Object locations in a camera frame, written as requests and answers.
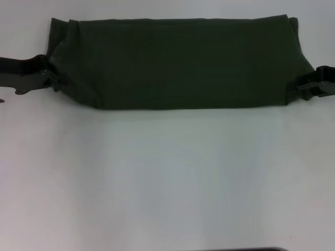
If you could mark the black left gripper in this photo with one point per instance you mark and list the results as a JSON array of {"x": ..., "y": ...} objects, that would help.
[{"x": 23, "y": 74}]

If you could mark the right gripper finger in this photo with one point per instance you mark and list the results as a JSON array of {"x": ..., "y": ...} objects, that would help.
[
  {"x": 312, "y": 87},
  {"x": 325, "y": 72}
]

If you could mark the dark green printed t-shirt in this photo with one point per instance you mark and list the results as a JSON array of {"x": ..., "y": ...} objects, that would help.
[{"x": 170, "y": 65}]

